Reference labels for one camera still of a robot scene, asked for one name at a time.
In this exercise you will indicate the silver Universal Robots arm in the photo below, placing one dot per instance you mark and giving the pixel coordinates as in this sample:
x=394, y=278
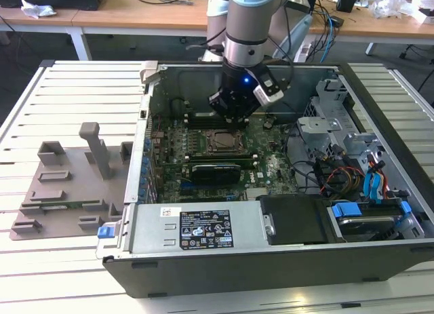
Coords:
x=244, y=25

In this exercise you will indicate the CPU socket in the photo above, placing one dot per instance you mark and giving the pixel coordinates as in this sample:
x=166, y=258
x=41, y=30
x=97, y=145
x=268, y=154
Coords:
x=223, y=152

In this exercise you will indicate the black RAM slot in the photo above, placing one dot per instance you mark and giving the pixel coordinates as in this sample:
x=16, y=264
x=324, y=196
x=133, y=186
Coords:
x=195, y=115
x=217, y=155
x=249, y=164
x=195, y=123

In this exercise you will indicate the round coin battery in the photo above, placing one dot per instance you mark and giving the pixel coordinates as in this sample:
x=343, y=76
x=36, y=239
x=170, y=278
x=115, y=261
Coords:
x=268, y=125

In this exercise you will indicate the green motherboard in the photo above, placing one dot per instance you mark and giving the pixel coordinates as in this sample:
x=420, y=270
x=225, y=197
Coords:
x=271, y=165

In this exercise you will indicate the black graphics card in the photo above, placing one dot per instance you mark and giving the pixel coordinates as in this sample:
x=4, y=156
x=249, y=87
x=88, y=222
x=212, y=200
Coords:
x=217, y=173

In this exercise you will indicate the white power strip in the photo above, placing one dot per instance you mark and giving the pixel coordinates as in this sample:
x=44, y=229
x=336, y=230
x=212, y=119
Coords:
x=304, y=52

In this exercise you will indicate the grey plastic case latch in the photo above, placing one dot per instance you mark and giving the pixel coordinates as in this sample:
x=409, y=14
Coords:
x=149, y=71

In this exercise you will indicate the small silver heatsink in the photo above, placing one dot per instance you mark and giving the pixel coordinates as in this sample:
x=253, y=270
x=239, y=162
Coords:
x=256, y=193

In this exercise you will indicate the small black adapter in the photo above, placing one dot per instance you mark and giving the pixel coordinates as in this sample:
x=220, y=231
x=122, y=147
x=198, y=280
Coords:
x=337, y=21

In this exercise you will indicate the wooden desk white legs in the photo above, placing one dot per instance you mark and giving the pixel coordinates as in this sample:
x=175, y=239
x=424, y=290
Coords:
x=118, y=17

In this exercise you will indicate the small black box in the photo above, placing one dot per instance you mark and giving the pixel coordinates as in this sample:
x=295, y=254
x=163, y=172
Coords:
x=346, y=3

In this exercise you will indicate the grey power supply unit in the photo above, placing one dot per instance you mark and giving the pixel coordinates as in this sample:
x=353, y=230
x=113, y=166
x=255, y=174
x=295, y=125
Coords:
x=152, y=232

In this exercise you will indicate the hard disk in blue carrier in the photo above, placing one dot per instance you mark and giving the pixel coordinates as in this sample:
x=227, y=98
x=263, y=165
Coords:
x=346, y=210

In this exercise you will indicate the black open PC case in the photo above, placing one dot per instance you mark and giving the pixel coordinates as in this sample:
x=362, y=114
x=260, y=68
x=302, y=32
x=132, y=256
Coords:
x=237, y=270

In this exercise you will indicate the grey parts rack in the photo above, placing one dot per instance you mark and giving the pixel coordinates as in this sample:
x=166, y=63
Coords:
x=81, y=188

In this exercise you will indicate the crumpled clear plastic bag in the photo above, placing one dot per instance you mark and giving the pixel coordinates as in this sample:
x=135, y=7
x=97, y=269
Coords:
x=390, y=5

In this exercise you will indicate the blue case latch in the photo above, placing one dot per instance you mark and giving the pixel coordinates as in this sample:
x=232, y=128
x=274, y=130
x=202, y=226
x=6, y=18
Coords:
x=105, y=232

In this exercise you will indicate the green RAM stick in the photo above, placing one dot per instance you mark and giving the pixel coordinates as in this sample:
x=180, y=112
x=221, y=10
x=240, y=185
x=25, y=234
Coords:
x=54, y=207

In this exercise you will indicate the crumpled white paper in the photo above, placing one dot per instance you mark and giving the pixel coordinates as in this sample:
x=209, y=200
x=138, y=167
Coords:
x=37, y=9

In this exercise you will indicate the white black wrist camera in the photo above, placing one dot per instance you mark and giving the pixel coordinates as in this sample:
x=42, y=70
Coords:
x=269, y=97

